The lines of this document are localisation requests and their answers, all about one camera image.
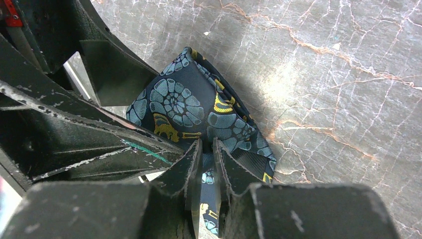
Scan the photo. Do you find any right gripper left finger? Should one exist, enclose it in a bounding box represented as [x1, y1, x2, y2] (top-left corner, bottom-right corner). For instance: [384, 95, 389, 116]
[150, 139, 203, 239]

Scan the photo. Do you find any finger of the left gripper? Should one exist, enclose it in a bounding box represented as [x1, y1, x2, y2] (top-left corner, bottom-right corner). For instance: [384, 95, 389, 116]
[0, 37, 183, 182]

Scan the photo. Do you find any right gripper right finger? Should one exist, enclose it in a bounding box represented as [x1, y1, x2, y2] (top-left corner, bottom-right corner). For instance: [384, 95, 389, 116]
[213, 138, 261, 239]

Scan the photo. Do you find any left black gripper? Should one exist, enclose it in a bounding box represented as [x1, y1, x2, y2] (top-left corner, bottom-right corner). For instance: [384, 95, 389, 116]
[0, 0, 158, 107]

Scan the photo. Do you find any blue yellow patterned tie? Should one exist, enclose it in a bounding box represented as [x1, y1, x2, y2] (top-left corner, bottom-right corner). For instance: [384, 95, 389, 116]
[126, 47, 277, 235]

